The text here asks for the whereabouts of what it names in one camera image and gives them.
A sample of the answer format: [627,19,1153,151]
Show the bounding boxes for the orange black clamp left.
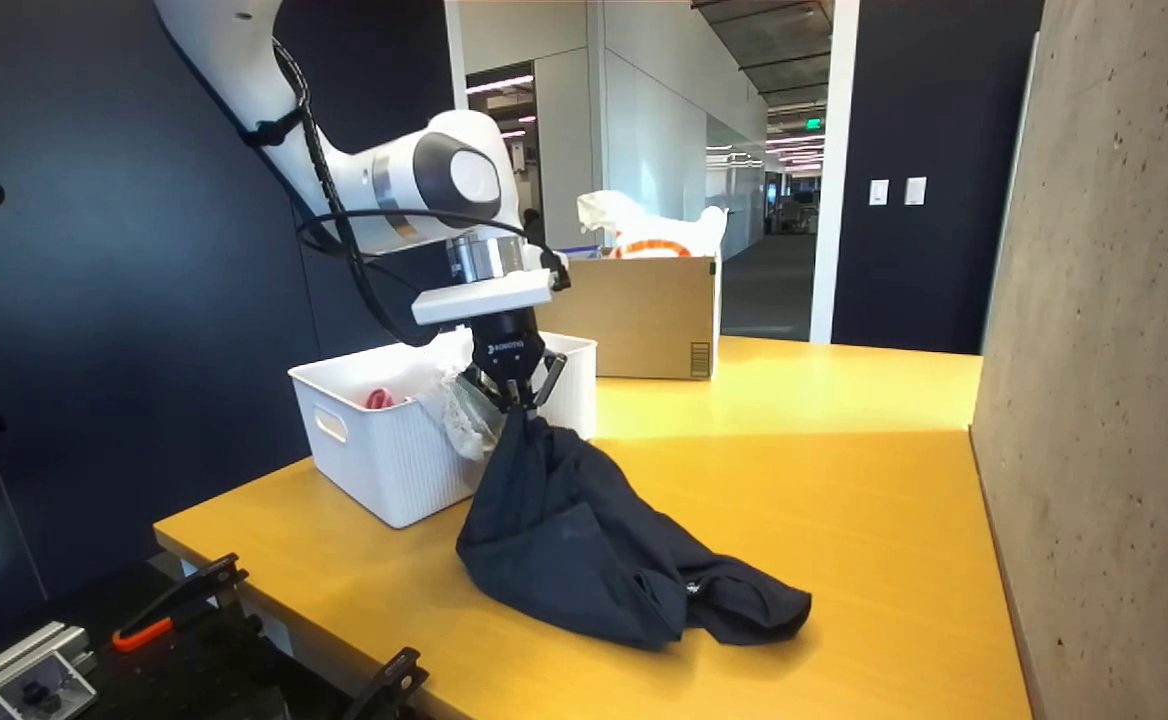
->
[108,554,247,655]

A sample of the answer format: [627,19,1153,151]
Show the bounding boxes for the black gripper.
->
[458,313,568,411]

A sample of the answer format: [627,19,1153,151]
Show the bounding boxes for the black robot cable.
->
[241,35,576,341]

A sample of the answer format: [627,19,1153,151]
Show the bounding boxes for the aluminium extrusion rail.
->
[0,621,95,720]

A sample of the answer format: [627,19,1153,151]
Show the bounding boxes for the beige cloth in container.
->
[403,335,504,461]

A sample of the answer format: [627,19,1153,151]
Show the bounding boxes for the white plastic bag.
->
[576,193,728,259]

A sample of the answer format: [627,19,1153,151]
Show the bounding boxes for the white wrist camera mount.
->
[412,268,551,323]

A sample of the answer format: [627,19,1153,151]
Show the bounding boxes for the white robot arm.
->
[150,0,568,408]

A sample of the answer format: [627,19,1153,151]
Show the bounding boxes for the wall light switches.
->
[866,177,929,207]

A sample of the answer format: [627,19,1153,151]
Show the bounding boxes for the white ribbed storage container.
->
[282,328,599,534]

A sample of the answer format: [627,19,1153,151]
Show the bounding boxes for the orange black clamp right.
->
[341,650,429,720]

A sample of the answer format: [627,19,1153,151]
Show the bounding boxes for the orange black clamp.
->
[341,650,429,720]
[108,554,247,655]

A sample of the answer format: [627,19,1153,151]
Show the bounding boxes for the brown cardboard box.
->
[538,258,716,381]

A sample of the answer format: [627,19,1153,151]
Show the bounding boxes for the navy blue t-shirt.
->
[456,411,813,650]

